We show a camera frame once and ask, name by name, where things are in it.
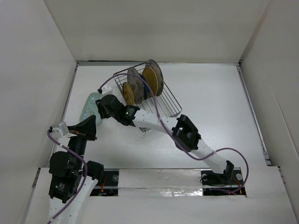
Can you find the dark blue leaf dish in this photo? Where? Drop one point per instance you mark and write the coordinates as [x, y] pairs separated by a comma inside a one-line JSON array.
[[146, 89]]

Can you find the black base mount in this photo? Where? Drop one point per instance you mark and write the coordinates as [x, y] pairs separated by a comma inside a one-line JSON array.
[[221, 185], [109, 184]]

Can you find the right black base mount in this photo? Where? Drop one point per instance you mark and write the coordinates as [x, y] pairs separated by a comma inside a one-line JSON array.
[[221, 185]]

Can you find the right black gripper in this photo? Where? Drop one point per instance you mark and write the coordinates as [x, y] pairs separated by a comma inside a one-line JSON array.
[[102, 109]]

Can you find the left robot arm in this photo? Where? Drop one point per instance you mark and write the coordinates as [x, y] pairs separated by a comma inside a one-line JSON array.
[[73, 178]]

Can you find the round bamboo woven plate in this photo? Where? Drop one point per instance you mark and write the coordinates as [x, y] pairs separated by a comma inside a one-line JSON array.
[[151, 79]]

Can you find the gold and black plate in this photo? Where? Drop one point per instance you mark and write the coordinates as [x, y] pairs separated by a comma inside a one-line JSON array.
[[128, 93]]

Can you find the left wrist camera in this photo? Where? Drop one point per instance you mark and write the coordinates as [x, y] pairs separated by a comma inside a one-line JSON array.
[[59, 129]]

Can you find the grey deer plate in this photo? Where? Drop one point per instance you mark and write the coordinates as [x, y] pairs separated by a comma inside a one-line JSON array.
[[133, 78]]

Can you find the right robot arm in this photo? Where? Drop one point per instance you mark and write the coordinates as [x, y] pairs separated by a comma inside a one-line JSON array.
[[182, 130]]

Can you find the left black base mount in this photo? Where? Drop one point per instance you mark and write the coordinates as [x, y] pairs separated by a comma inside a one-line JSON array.
[[109, 184]]

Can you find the light green rectangular plate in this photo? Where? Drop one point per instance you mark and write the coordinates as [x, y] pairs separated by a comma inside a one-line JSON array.
[[90, 108]]

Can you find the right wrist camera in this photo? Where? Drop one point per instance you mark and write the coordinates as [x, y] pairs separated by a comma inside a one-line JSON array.
[[106, 89]]

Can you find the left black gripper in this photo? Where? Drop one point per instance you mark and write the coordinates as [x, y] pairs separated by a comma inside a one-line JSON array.
[[87, 127]]

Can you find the blue floral round plate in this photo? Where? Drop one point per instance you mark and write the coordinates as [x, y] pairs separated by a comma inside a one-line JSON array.
[[154, 65]]

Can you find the grey wire dish rack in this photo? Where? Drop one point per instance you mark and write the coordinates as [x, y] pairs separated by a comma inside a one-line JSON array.
[[166, 103]]

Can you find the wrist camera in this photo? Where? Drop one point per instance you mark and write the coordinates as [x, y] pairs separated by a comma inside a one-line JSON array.
[[59, 129], [106, 89]]

